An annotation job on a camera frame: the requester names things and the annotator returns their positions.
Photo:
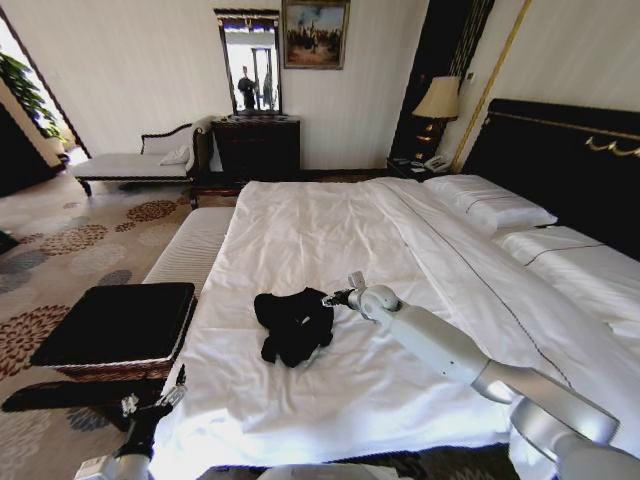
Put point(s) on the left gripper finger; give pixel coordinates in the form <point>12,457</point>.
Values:
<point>130,405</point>
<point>172,392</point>

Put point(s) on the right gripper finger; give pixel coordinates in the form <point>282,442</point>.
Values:
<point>336,292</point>
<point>330,302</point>

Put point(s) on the black garment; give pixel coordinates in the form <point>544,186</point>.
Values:
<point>292,327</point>

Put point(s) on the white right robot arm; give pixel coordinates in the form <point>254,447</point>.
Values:
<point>440,345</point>

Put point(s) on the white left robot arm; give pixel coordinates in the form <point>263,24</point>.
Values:
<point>122,465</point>

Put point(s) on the bed with white duvet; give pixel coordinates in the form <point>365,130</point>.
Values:
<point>350,240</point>

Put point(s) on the dark wicker basket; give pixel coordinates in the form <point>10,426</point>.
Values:
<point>115,320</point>

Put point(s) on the white upholstered bed bench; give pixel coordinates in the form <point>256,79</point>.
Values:
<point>190,250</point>

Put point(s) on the dark nightstand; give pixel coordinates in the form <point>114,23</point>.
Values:
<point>405,170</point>

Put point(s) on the dark wooden low table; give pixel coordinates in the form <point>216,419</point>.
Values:
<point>215,192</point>

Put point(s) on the white robot front shell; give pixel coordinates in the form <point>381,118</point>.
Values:
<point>315,473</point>

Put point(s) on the white desk telephone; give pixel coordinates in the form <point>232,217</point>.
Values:
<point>436,162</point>

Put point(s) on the dark wooden dresser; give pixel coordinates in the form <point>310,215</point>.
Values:
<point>257,145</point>

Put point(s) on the white pillow with dark stripe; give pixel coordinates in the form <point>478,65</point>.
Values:
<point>490,202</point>
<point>590,265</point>

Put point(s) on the white chaise cushion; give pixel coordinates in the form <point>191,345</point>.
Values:
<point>176,157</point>

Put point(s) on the table lamp with cream shade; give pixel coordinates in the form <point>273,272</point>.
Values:
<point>437,97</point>

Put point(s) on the person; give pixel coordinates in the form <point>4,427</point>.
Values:
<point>246,87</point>

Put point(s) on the dark wood chaise longue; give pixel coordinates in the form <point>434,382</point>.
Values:
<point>130,167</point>

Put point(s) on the gold framed painting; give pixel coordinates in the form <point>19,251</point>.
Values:
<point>314,32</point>

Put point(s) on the dark headboard with gold trim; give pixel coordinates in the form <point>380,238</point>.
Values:
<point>560,150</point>

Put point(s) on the green leafy plant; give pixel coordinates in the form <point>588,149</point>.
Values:
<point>27,95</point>

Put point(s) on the dark framed wall mirror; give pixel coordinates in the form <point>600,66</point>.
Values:
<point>222,60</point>

